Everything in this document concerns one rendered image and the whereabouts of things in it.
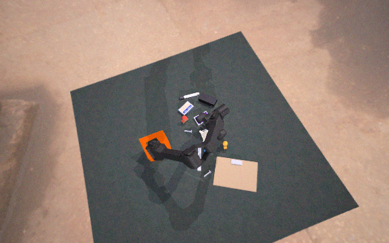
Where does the orange rubber stamp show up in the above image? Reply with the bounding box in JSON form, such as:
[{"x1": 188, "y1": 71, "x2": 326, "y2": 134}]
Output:
[{"x1": 222, "y1": 141, "x2": 228, "y2": 150}]

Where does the red-handled rubber stamp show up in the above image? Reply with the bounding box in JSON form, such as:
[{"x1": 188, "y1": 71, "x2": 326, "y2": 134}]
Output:
[{"x1": 182, "y1": 115, "x2": 188, "y2": 124}]

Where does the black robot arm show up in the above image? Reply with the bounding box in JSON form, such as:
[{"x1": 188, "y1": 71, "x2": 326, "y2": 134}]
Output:
[{"x1": 146, "y1": 104, "x2": 230, "y2": 169}]

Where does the cream inspection card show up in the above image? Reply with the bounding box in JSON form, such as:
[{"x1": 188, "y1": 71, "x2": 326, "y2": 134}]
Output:
[{"x1": 199, "y1": 130, "x2": 208, "y2": 141}]

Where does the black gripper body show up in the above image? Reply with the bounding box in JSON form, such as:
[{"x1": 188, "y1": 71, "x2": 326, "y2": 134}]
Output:
[{"x1": 196, "y1": 113, "x2": 227, "y2": 140}]

